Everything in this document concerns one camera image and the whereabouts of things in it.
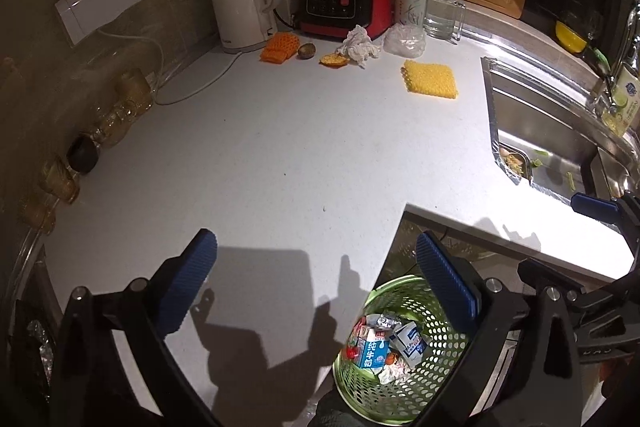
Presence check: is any silver pill blister pack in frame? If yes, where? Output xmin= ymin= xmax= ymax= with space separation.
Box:
xmin=364 ymin=313 xmax=404 ymax=332

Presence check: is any yellow foam fruit net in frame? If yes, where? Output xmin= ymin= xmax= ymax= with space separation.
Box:
xmin=401 ymin=60 xmax=458 ymax=100

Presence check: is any stainless steel sink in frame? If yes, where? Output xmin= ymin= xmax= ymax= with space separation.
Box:
xmin=482 ymin=57 xmax=639 ymax=204

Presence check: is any white kettle power cord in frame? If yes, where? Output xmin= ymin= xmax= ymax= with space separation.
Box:
xmin=96 ymin=28 xmax=246 ymax=108

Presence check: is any amber glass jar back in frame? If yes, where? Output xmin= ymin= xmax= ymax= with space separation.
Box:
xmin=114 ymin=68 xmax=153 ymax=115

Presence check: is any white ceramic cup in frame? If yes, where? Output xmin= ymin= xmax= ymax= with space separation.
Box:
xmin=395 ymin=0 xmax=426 ymax=27

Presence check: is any clear glass jar middle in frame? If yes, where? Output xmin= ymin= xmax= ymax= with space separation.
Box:
xmin=92 ymin=101 xmax=136 ymax=148

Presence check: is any dish soap bottle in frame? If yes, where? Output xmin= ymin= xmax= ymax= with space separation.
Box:
xmin=602 ymin=65 xmax=639 ymax=136

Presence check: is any white tissue back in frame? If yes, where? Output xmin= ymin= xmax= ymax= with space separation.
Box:
xmin=336 ymin=25 xmax=382 ymax=68

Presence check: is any amber glass jar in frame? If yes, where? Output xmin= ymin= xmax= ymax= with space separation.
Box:
xmin=114 ymin=68 xmax=153 ymax=115
xmin=18 ymin=155 xmax=80 ymax=235

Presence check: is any blue white milk carton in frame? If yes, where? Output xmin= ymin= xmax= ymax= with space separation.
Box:
xmin=355 ymin=325 xmax=390 ymax=369

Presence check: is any clear crumpled plastic bag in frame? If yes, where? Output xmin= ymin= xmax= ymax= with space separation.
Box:
xmin=383 ymin=23 xmax=426 ymax=58

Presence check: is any green perforated trash basket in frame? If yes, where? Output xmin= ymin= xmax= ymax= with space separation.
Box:
xmin=332 ymin=275 xmax=468 ymax=426

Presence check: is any clear glass mug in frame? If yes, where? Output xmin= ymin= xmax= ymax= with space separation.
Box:
xmin=423 ymin=0 xmax=465 ymax=43

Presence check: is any dark round lid jar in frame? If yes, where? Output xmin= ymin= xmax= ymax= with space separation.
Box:
xmin=66 ymin=134 xmax=100 ymax=174

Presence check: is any red snack wrapper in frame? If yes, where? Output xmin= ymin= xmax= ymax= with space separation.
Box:
xmin=344 ymin=317 xmax=369 ymax=360

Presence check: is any stained tissue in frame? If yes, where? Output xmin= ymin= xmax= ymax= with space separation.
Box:
xmin=378 ymin=358 xmax=411 ymax=386

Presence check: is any orange peel piece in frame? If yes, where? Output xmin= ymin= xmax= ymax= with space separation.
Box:
xmin=319 ymin=53 xmax=350 ymax=68

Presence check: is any amber glass jar front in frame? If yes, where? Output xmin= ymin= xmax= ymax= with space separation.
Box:
xmin=18 ymin=155 xmax=80 ymax=235

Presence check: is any yellow bowl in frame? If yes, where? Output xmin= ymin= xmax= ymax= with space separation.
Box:
xmin=554 ymin=20 xmax=587 ymax=55

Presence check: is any brown kiwi fruit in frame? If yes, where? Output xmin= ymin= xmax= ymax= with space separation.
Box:
xmin=297 ymin=42 xmax=317 ymax=60

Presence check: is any metal tray with food scraps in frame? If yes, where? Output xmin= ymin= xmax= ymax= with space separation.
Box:
xmin=498 ymin=143 xmax=533 ymax=184

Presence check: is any white wall socket cover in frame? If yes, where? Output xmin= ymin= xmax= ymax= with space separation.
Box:
xmin=54 ymin=0 xmax=143 ymax=46

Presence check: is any small orange persimmon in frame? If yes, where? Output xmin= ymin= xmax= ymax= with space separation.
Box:
xmin=385 ymin=352 xmax=400 ymax=366

